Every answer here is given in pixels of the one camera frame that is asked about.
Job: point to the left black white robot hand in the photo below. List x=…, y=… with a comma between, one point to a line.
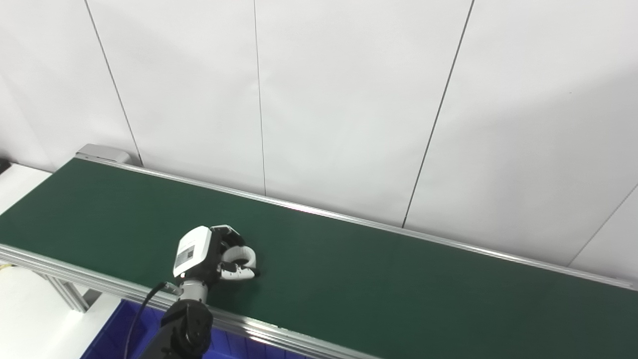
x=192, y=249

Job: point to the green conveyor belt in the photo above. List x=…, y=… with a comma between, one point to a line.
x=398, y=279
x=75, y=276

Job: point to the blue bin with white rings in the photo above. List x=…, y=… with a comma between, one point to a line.
x=109, y=339

